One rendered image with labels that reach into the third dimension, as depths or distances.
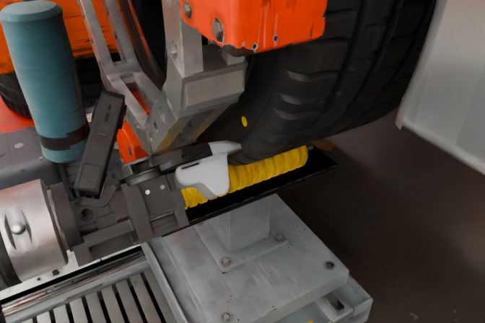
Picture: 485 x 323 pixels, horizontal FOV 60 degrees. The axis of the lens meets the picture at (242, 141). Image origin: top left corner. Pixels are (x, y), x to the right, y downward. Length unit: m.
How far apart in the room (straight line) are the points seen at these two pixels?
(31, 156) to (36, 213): 0.57
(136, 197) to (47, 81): 0.33
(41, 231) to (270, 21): 0.27
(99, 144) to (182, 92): 0.12
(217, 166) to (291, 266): 0.47
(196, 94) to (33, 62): 0.37
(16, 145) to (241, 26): 0.82
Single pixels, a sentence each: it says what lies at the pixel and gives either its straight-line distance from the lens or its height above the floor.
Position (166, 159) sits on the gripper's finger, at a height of 0.67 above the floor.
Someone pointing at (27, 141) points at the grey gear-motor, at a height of 0.40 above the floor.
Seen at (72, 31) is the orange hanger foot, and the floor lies 0.59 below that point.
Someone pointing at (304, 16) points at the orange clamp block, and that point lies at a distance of 0.29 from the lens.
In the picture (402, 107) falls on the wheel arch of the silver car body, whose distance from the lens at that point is 0.34.
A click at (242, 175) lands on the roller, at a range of 0.64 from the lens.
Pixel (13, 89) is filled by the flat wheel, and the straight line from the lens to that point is 1.40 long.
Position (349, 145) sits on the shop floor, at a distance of 1.67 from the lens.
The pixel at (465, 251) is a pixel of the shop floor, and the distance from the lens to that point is 1.38.
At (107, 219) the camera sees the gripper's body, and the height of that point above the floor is 0.62.
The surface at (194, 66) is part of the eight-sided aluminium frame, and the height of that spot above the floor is 0.77.
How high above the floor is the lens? 0.92
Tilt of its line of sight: 34 degrees down
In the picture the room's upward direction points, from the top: straight up
